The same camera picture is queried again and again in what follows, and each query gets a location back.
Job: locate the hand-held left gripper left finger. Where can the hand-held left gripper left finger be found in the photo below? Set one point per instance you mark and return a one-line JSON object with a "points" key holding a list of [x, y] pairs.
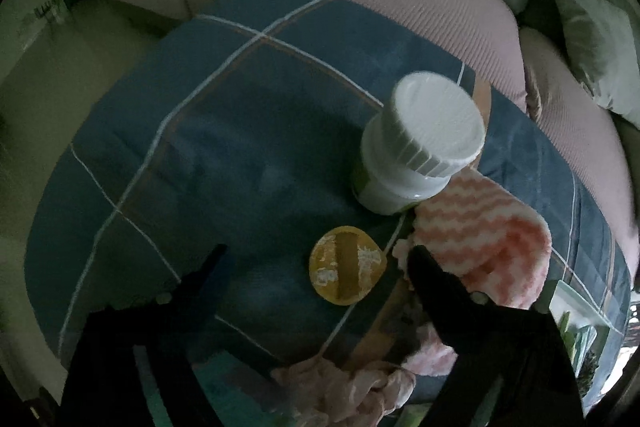
{"points": [[215, 272]]}

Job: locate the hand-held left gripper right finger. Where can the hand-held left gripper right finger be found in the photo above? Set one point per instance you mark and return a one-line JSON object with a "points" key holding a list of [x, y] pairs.
{"points": [[425, 272]]}

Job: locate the pink and white chevron towel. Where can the pink and white chevron towel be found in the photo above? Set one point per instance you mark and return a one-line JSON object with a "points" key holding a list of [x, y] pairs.
{"points": [[480, 232]]}

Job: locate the pale pink cloth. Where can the pale pink cloth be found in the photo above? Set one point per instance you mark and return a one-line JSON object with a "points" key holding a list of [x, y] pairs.
{"points": [[340, 387]]}

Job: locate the white tray with teal rim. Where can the white tray with teal rim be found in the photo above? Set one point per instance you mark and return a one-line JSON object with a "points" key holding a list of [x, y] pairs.
{"points": [[575, 302]]}

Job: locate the blue plaid blanket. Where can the blue plaid blanket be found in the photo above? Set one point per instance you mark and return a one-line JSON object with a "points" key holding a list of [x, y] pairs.
{"points": [[200, 157]]}

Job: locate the white bottle with green label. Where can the white bottle with green label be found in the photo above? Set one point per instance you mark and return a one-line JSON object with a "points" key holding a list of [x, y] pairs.
{"points": [[435, 127]]}

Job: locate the light grey square cushion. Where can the light grey square cushion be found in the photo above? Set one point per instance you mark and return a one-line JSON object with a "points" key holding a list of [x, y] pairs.
{"points": [[600, 52]]}

